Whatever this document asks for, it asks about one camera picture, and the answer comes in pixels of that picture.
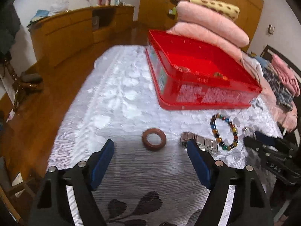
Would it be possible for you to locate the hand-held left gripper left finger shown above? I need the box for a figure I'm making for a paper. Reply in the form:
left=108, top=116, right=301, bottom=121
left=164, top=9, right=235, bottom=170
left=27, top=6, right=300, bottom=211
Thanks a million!
left=28, top=139, right=115, bottom=226

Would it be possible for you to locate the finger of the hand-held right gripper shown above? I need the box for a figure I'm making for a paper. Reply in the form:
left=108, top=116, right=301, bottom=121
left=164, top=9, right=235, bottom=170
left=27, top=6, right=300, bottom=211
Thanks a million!
left=243, top=137, right=280, bottom=157
left=254, top=131, right=295, bottom=151

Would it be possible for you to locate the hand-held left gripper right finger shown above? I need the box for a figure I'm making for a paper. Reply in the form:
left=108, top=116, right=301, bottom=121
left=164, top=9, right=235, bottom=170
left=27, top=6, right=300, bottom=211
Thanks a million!
left=187, top=138, right=274, bottom=226

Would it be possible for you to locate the metal link watch band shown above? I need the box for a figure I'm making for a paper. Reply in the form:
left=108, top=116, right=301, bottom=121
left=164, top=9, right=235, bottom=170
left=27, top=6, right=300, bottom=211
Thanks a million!
left=181, top=132, right=218, bottom=156

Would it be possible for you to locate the multicolour bead bracelet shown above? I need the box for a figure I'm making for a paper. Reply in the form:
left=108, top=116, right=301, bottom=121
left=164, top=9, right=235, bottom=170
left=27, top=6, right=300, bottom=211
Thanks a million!
left=210, top=114, right=239, bottom=151

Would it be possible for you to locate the brown wooden ring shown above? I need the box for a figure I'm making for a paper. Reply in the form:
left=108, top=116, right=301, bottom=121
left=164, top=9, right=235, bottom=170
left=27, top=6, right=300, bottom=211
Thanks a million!
left=142, top=128, right=167, bottom=150

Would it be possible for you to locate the red plastic storage bin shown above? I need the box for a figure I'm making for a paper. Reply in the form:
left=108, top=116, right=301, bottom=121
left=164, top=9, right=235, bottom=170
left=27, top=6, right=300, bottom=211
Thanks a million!
left=145, top=29, right=263, bottom=111

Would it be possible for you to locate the pile of folded clothes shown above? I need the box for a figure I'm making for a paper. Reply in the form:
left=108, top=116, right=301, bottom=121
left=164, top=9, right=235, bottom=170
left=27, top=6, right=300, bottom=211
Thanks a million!
left=240, top=51, right=301, bottom=133

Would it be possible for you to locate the stack of plaid clothes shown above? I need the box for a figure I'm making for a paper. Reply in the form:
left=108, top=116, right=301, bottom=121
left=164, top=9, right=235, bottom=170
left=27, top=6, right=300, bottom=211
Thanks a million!
left=262, top=67, right=294, bottom=110

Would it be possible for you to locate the grey leaf-print tablecloth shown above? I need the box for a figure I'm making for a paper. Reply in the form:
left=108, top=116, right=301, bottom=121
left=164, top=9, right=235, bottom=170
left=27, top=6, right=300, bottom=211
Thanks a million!
left=48, top=45, right=284, bottom=226

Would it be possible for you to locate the folded pink blanket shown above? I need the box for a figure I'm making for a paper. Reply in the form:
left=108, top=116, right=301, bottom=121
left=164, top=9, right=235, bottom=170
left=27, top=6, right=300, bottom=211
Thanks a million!
left=271, top=54, right=301, bottom=97

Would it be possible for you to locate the dark wooden headboard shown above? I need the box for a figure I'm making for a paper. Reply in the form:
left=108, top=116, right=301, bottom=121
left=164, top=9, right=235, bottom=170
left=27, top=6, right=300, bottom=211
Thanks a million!
left=261, top=45, right=301, bottom=80

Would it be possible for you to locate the wooden chair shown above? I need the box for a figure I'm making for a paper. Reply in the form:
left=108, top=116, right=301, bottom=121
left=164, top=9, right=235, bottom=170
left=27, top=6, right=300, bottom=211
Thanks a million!
left=0, top=157, right=36, bottom=226

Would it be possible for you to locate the wooden coat rack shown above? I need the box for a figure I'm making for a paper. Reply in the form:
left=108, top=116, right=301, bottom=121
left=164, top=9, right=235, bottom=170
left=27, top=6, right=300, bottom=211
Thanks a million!
left=0, top=52, right=44, bottom=112

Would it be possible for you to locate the folded pink quilt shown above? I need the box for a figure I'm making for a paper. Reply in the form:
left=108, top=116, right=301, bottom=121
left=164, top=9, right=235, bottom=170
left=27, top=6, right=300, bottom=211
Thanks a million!
left=176, top=1, right=250, bottom=48
left=166, top=22, right=243, bottom=60

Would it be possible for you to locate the wooden sideboard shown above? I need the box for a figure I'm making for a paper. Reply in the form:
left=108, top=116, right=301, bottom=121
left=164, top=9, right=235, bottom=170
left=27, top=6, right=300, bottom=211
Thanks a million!
left=30, top=5, right=136, bottom=68

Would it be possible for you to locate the yellow spotted blanket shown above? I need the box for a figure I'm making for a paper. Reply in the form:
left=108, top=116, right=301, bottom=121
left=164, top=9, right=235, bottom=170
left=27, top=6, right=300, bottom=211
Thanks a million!
left=189, top=0, right=240, bottom=21

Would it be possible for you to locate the blue cloth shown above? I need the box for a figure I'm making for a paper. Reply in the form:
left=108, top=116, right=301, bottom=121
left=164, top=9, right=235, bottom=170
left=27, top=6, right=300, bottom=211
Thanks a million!
left=27, top=9, right=51, bottom=28

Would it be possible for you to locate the white plastic bag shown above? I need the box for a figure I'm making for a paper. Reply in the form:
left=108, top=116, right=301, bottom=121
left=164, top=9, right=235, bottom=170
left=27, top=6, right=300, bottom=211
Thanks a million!
left=49, top=0, right=70, bottom=15

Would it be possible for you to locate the wooden wardrobe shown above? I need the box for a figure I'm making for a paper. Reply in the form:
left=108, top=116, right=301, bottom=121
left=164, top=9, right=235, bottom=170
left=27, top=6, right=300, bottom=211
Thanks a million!
left=139, top=0, right=265, bottom=53

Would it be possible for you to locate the dark green coat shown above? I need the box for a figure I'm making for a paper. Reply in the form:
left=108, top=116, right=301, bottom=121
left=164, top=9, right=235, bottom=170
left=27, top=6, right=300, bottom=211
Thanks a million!
left=0, top=3, right=22, bottom=55

